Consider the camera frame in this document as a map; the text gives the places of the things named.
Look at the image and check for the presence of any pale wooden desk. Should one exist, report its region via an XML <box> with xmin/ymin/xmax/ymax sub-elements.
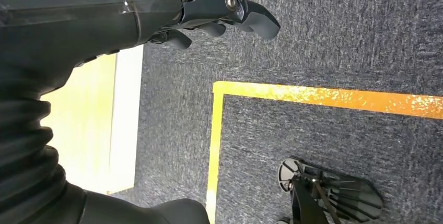
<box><xmin>40</xmin><ymin>45</ymin><xmax>144</xmax><ymax>195</ymax></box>

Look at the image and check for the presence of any ribbed grey left arm sleeve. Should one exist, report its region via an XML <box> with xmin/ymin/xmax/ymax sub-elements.
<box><xmin>0</xmin><ymin>90</ymin><xmax>87</xmax><ymax>224</ymax></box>

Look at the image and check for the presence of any smooth grey robot body shell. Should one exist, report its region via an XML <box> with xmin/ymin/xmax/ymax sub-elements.
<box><xmin>80</xmin><ymin>190</ymin><xmax>211</xmax><ymax>224</ymax></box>

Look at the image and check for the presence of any yellow floor tape line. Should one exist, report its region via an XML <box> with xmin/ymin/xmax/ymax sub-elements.
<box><xmin>206</xmin><ymin>80</ymin><xmax>443</xmax><ymax>224</ymax></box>

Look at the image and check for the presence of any black robot leg strut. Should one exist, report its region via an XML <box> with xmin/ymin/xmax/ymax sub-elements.
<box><xmin>290</xmin><ymin>176</ymin><xmax>330</xmax><ymax>224</ymax></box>

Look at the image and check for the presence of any black ribbed robot foot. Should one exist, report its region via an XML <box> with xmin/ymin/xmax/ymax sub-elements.
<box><xmin>276</xmin><ymin>157</ymin><xmax>384</xmax><ymax>224</ymax></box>

